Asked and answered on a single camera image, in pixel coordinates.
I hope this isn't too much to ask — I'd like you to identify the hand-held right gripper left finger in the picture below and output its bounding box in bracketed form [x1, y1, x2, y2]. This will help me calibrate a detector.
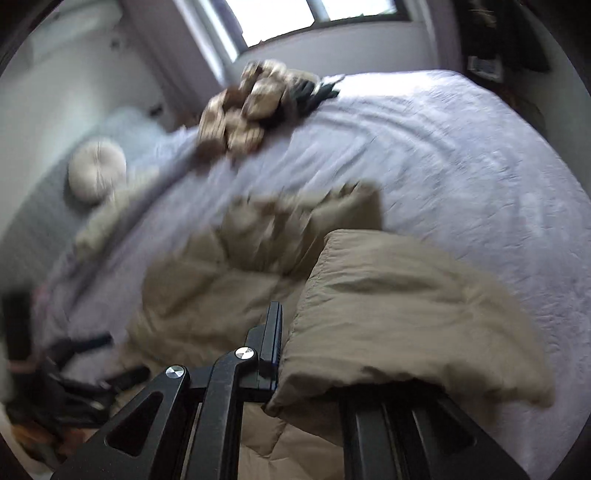
[51, 302, 283, 480]

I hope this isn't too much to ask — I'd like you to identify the beige folded cloth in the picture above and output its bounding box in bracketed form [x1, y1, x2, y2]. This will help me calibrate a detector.
[74, 185, 158, 259]

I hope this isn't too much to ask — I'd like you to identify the light blue pillow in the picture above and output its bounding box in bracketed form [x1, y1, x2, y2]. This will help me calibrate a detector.
[92, 108, 171, 162]

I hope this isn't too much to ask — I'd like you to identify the round cream pillow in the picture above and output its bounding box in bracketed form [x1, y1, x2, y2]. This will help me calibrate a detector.
[68, 140, 127, 204]

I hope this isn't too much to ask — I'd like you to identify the dark cluttered shelf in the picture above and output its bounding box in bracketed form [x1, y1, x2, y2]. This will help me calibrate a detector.
[455, 0, 555, 84]

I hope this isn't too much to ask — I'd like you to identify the camouflage clothes pile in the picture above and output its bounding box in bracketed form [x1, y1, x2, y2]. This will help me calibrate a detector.
[196, 60, 289, 158]

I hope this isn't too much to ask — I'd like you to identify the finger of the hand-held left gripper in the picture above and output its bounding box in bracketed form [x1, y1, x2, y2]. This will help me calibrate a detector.
[104, 364, 151, 391]
[46, 335, 114, 365]

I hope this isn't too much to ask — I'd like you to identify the black garment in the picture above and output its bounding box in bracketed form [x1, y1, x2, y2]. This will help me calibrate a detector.
[263, 74, 347, 127]

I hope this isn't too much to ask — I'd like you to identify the window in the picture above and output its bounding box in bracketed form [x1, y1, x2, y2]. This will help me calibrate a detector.
[189, 0, 411, 51]

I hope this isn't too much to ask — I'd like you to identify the khaki padded jacket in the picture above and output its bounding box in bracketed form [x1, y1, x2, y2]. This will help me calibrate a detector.
[122, 182, 555, 480]

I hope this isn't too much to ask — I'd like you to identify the bed with lavender quilt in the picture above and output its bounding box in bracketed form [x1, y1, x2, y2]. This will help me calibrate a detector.
[0, 69, 591, 476]

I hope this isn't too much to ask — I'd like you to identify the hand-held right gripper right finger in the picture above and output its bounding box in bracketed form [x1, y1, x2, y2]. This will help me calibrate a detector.
[339, 385, 529, 480]

